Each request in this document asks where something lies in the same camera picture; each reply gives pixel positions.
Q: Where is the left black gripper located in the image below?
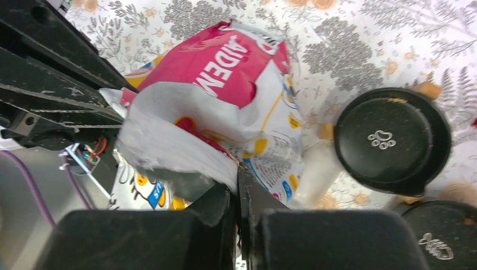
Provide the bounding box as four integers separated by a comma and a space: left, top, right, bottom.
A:
1, 1, 132, 149

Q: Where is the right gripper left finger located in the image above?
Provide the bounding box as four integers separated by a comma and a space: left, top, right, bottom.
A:
35, 184, 236, 269

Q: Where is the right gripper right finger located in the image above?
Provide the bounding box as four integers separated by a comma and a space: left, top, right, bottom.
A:
237, 165, 429, 269

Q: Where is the cat food bag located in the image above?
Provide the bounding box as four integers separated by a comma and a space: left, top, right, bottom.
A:
100, 21, 304, 210

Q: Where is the black bowl paw print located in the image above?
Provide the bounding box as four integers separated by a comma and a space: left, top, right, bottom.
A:
334, 88, 452, 197

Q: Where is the black bowl fish print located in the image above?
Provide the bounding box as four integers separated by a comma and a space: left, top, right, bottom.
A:
400, 200, 477, 270

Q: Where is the floral patterned table mat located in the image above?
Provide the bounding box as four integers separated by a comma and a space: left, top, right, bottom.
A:
66, 1, 476, 206

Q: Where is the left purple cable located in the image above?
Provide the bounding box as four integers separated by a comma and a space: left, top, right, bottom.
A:
0, 148, 94, 228

